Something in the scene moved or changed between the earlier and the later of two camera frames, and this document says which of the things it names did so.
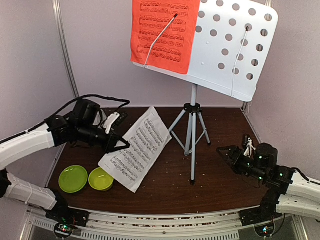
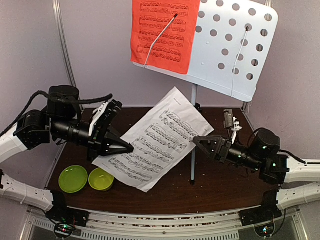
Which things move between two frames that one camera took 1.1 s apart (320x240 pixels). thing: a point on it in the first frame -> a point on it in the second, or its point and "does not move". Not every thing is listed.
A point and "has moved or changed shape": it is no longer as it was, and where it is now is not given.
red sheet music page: [163, 34] does not move
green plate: [72, 179] does not move
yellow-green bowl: [100, 180] does not move
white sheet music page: [148, 137] has moved or changed shape
